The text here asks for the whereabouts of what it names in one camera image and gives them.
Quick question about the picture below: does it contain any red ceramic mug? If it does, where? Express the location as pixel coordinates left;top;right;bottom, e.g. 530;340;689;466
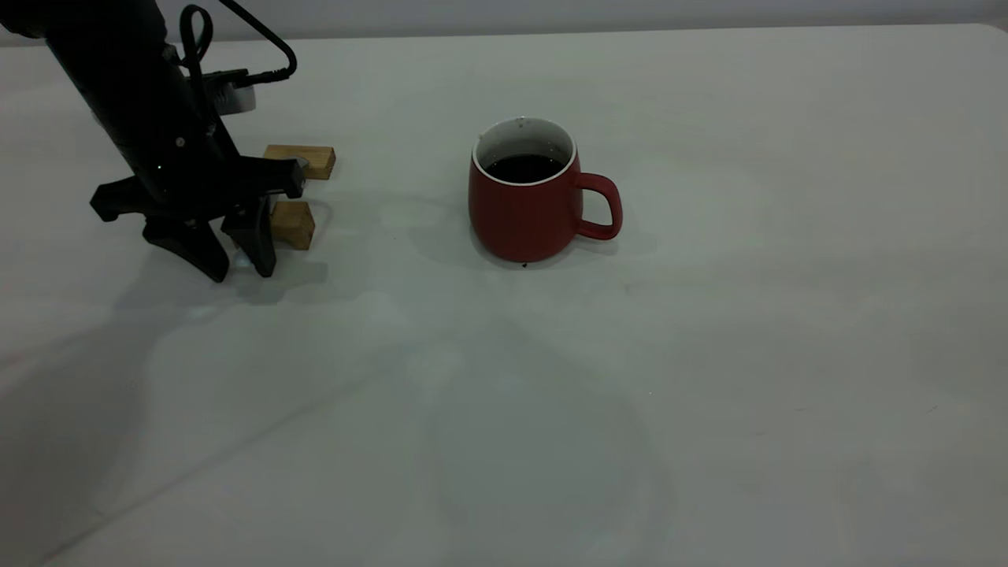
469;117;624;265

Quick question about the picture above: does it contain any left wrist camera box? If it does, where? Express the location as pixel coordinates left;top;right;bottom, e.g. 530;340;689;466
201;69;258;117

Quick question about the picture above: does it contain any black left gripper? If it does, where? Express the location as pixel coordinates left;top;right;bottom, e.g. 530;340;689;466
89;118;307;284

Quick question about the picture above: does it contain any black left wrist camera cable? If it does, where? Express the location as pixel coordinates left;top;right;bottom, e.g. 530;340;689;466
180;0;299;89

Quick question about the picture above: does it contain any rectangular wooden block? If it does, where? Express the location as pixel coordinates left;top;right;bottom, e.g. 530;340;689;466
263;145;337;181

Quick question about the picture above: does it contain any arched wooden block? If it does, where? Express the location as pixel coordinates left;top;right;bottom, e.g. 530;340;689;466
269;201;316;251

